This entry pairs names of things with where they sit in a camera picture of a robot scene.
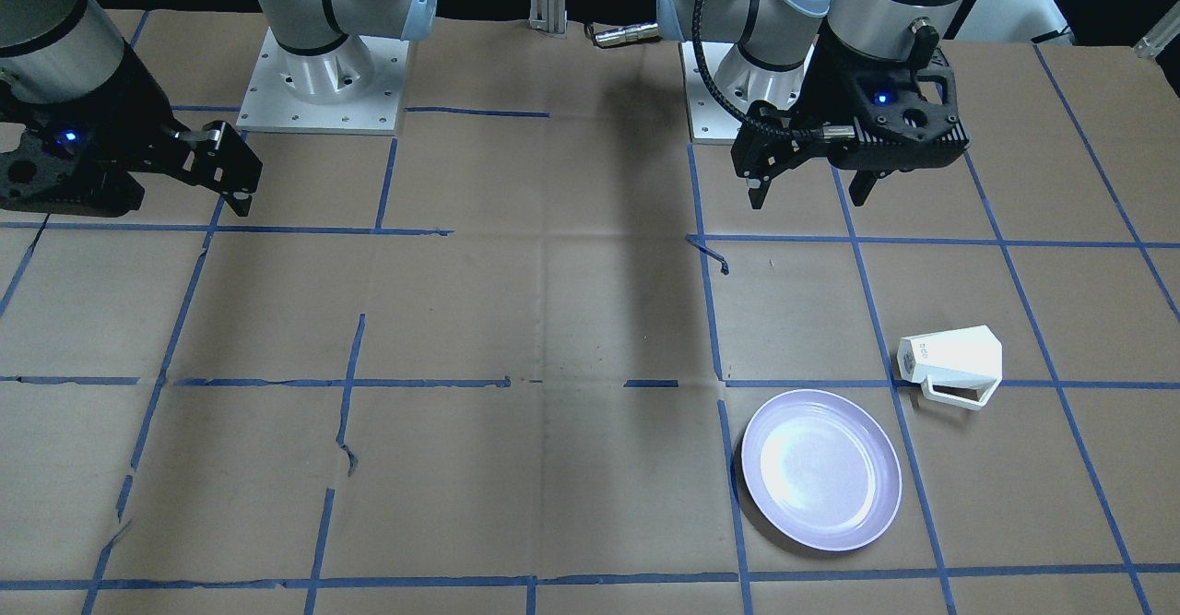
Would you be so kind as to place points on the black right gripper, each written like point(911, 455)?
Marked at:
point(136, 110)

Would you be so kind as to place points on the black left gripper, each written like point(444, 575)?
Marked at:
point(832, 80)

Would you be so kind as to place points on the white angular cup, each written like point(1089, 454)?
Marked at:
point(961, 367)

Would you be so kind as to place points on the lavender round plate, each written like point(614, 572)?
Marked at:
point(821, 470)

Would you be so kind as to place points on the brown paper table cover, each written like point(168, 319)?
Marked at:
point(503, 360)

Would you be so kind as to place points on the silver cable connector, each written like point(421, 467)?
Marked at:
point(640, 33)

